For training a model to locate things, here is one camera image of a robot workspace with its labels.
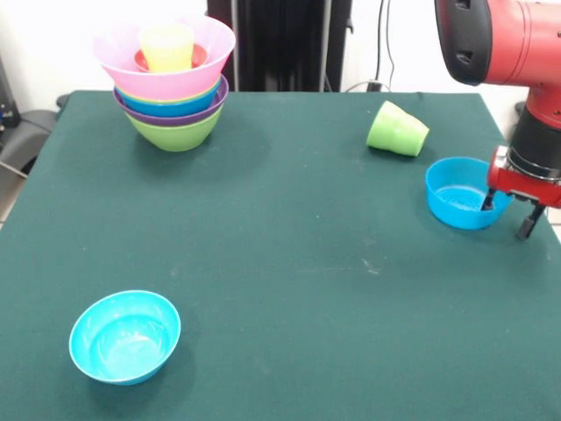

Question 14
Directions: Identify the purple plastic bowl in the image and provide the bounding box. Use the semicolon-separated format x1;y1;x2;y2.
112;75;231;129

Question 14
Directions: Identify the black wall cable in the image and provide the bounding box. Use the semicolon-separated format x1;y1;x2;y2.
374;0;398;91

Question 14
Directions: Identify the small light blue bowl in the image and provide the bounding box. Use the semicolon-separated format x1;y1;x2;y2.
68;289;182;387

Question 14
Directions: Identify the green plastic cup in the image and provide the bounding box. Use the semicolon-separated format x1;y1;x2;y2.
394;109;430;158
366;100;415;153

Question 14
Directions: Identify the large pink plastic bowl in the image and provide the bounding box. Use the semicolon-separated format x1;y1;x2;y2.
91;15;237;101

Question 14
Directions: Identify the dark green tablecloth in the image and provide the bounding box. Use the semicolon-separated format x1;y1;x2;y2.
0;89;561;421

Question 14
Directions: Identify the translucent blue plastic bowl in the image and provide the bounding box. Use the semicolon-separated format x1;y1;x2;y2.
424;156;515;231

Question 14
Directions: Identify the red plastic bowl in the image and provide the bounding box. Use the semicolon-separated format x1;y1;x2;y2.
132;42;209;74

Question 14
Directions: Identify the large blue plastic bowl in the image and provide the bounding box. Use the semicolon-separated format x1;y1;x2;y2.
118;78;223;118

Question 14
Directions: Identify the black equipment base with knob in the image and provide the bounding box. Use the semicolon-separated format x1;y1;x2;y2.
510;101;527;137

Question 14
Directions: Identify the yellow plastic cup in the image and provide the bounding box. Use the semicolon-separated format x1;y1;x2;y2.
146;59;194;74
138;24;195;65

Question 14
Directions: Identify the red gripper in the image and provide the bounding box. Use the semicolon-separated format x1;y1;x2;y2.
479;145;561;241

